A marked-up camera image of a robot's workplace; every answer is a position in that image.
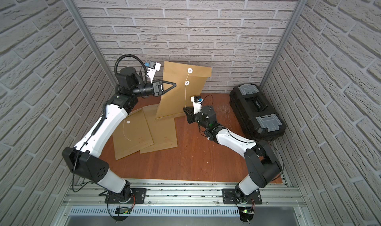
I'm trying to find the brown kraft file bag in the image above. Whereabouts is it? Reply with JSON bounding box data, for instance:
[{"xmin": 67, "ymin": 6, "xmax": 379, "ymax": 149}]
[{"xmin": 155, "ymin": 61, "xmax": 212, "ymax": 121}]

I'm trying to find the white closure string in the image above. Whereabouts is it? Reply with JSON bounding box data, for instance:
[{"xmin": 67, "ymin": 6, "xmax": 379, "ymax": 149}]
[{"xmin": 184, "ymin": 68, "xmax": 193, "ymax": 108}]

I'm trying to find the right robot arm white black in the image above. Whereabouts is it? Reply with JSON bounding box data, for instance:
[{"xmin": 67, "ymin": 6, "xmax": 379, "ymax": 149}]
[{"xmin": 183, "ymin": 106, "xmax": 283, "ymax": 203}]

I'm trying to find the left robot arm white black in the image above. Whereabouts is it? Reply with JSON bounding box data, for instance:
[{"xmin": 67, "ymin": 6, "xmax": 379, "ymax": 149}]
[{"xmin": 62, "ymin": 54, "xmax": 169, "ymax": 203}]

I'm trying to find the middle brown file bag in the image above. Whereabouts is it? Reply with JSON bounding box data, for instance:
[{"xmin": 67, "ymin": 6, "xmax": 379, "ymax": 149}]
[{"xmin": 140, "ymin": 104, "xmax": 178, "ymax": 154}]

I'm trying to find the left brown file bag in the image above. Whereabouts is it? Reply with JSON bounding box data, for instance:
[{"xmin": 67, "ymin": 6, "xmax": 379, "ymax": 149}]
[{"xmin": 112, "ymin": 108, "xmax": 153, "ymax": 160}]

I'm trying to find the black plastic toolbox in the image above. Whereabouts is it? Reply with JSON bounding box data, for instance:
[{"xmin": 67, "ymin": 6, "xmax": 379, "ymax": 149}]
[{"xmin": 229, "ymin": 83, "xmax": 287, "ymax": 142}]

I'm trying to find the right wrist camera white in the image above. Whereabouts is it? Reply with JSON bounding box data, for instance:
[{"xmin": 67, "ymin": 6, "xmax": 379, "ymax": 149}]
[{"xmin": 190, "ymin": 96, "xmax": 203, "ymax": 114}]

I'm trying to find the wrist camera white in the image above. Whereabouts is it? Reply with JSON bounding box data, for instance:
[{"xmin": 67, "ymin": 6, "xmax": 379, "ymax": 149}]
[
  {"xmin": 190, "ymin": 96, "xmax": 203, "ymax": 114},
  {"xmin": 145, "ymin": 62, "xmax": 161, "ymax": 84}
]

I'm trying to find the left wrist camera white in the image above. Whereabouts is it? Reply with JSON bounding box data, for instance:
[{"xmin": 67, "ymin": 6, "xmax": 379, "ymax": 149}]
[{"xmin": 145, "ymin": 62, "xmax": 161, "ymax": 84}]

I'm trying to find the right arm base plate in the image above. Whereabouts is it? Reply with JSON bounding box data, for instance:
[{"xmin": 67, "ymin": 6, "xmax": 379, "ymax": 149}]
[{"xmin": 222, "ymin": 188, "xmax": 263, "ymax": 205}]

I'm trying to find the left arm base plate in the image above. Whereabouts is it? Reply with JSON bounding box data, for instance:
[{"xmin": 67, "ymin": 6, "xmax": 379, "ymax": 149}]
[{"xmin": 105, "ymin": 187, "xmax": 147, "ymax": 204}]

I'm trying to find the aluminium rail frame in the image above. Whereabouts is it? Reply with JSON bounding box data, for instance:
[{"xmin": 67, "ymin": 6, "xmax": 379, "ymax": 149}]
[{"xmin": 52, "ymin": 179, "xmax": 313, "ymax": 226}]

